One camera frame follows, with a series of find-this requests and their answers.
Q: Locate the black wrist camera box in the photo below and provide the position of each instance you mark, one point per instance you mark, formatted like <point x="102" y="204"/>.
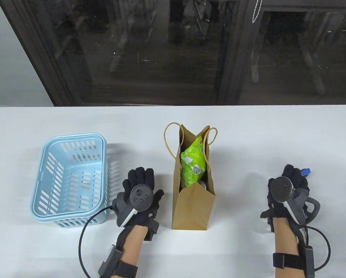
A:
<point x="309" y="260"/>
<point x="109" y="260"/>

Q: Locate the black white right hand controller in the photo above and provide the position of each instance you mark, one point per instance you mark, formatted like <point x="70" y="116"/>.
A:
<point x="282" y="189"/>

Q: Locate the person's right forearm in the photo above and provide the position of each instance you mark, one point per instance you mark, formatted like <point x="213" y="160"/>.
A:
<point x="285" y="240"/>

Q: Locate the black white left hand controller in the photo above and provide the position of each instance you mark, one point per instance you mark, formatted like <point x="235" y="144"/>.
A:
<point x="142" y="197"/>

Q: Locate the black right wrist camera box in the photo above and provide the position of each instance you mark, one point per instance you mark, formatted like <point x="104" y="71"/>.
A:
<point x="309" y="260"/>

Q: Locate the window frame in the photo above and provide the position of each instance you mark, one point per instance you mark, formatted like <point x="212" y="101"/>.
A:
<point x="238" y="58"/>

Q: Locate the grey blue barcode scanner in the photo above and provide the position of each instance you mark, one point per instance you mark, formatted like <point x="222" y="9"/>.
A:
<point x="305" y="172"/>

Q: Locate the green chips bag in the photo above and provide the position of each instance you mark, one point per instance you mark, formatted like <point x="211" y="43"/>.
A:
<point x="190" y="178"/>
<point x="193" y="150"/>

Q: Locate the brown paper bag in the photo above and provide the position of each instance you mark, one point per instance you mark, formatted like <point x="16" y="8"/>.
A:
<point x="191" y="211"/>

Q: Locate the black white hand controller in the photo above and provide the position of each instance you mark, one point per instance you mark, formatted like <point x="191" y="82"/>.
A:
<point x="142" y="197"/>
<point x="282" y="189"/>

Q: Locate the person's right hand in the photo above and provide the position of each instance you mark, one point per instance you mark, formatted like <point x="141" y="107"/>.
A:
<point x="297" y="179"/>

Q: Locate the light blue plastic basket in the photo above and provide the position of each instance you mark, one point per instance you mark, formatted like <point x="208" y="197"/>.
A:
<point x="105" y="179"/>

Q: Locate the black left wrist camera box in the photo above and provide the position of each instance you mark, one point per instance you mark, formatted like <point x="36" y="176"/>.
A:
<point x="109" y="260"/>

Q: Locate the person's left hand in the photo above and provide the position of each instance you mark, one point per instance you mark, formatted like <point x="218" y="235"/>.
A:
<point x="142" y="176"/>

